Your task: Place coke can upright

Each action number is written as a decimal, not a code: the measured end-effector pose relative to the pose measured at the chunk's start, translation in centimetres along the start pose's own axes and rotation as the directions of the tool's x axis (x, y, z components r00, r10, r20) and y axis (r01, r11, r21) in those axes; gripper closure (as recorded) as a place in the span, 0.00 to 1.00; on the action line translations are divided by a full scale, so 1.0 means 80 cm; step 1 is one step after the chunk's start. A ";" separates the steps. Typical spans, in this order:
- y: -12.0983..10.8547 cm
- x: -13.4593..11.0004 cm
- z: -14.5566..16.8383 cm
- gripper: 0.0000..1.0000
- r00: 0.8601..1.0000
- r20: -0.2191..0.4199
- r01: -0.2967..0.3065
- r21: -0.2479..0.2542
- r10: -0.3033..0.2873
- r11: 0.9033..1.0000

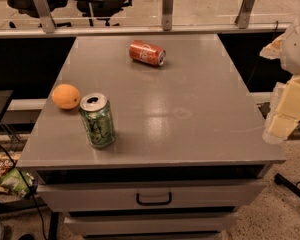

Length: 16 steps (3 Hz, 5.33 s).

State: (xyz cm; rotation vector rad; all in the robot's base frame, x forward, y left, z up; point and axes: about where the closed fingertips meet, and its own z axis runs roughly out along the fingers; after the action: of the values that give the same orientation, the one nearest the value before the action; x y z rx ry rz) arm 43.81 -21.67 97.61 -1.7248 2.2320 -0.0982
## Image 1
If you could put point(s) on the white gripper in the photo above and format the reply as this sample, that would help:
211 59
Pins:
299 50

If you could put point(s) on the red coke can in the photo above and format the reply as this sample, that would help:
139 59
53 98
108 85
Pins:
147 53

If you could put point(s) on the green soda can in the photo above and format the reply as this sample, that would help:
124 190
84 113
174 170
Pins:
97 118

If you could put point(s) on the black stand leg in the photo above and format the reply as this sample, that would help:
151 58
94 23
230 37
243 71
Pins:
281 180

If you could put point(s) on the upper grey drawer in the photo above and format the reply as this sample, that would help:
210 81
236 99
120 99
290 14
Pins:
121 196

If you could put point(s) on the grey drawer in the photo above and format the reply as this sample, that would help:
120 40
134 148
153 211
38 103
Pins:
121 196
153 223

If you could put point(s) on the black office chair right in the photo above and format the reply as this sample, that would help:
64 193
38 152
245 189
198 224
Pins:
102 10

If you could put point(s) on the black office chair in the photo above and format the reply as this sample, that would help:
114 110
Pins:
102 10
27 7

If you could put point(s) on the orange fruit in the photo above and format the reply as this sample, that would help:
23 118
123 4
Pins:
66 96

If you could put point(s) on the lower grey drawer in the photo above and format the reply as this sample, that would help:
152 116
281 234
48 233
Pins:
153 223

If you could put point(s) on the black office chair left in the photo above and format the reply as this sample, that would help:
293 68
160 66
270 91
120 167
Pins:
27 7

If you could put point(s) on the green chip bag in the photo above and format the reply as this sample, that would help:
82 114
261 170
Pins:
20 183

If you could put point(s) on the right metal railing bracket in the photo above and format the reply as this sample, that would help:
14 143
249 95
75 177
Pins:
243 18

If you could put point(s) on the metal railing bracket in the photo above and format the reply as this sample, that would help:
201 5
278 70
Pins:
167 12
243 18
44 13

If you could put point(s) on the middle metal railing bracket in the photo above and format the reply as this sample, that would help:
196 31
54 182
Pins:
167 12

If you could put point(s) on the black drawer handle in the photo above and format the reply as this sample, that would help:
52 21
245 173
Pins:
154 200

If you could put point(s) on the left metal railing bracket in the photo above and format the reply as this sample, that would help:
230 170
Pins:
44 13

